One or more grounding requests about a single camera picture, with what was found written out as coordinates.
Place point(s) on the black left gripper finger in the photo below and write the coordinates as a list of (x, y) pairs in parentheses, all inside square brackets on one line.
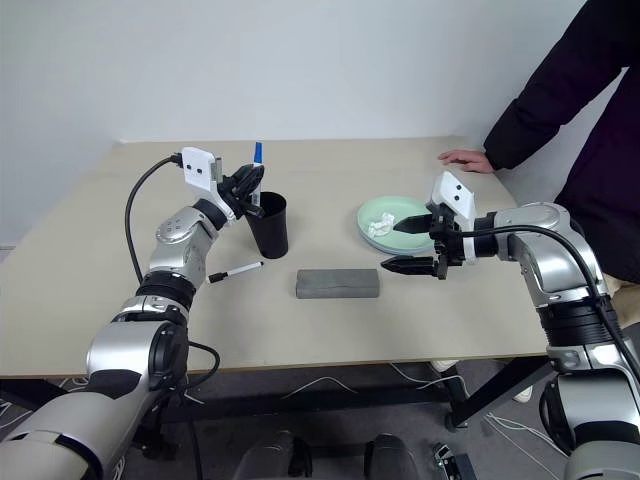
[(249, 172), (252, 187)]

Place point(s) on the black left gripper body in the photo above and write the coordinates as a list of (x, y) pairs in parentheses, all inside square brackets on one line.
[(235, 197)]

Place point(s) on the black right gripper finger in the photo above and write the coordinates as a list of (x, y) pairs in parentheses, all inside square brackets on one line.
[(410, 265), (415, 225)]

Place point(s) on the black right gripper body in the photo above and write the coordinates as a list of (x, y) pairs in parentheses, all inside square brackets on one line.
[(447, 250)]

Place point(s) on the white marker with blue cap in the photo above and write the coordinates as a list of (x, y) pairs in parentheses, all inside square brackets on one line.
[(258, 152)]

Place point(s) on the light green plate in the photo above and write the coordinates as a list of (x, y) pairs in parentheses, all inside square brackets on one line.
[(385, 207)]

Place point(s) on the white tissue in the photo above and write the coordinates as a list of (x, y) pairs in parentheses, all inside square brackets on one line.
[(380, 225)]

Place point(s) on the grey glasses case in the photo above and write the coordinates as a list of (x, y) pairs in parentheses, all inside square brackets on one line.
[(337, 285)]

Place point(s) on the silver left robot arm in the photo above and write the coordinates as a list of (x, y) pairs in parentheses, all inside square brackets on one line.
[(170, 250)]

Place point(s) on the dark sleeved person's forearm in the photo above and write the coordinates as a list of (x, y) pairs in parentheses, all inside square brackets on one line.
[(550, 110)]

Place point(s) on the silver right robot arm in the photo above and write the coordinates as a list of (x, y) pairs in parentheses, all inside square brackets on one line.
[(550, 250)]

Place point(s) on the person's bare hand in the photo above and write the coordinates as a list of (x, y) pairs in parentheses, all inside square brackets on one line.
[(470, 159)]

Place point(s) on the light blue plate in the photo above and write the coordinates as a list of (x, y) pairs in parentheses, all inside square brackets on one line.
[(380, 246)]

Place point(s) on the black plastic cup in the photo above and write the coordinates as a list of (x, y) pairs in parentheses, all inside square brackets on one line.
[(272, 235)]

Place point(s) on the white marker with black cap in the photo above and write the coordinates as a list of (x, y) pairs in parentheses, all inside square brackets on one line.
[(240, 271)]

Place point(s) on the white shoe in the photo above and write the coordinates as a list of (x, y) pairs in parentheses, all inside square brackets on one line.
[(445, 365), (524, 393)]

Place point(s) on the person in dark jacket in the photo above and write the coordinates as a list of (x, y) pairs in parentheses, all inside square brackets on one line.
[(600, 150)]

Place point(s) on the dark rounded shape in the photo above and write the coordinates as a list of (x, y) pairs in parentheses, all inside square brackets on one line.
[(392, 457), (270, 457)]

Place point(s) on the small black floor device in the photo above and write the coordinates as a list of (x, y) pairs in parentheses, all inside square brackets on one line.
[(455, 465)]

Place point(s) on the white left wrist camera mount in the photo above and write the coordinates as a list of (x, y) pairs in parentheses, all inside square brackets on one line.
[(197, 167)]

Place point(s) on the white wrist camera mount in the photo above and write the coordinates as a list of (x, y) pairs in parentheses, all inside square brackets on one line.
[(197, 167), (455, 192)]

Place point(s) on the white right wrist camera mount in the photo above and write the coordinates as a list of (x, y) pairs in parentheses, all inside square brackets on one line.
[(455, 192)]

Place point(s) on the black metal table frame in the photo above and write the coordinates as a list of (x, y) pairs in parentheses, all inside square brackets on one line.
[(320, 402)]

